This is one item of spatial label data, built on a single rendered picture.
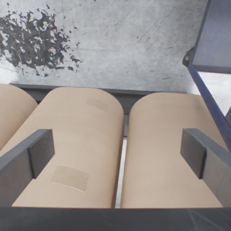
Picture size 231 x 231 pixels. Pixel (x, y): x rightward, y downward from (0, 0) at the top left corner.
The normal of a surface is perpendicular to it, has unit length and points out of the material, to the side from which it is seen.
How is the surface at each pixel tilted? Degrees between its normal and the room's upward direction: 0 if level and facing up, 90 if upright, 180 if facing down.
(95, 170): 90
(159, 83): 0
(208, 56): 0
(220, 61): 0
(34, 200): 90
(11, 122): 90
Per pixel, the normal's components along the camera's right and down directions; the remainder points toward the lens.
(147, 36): -0.13, 0.62
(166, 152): -0.15, -0.78
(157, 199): -0.44, -0.73
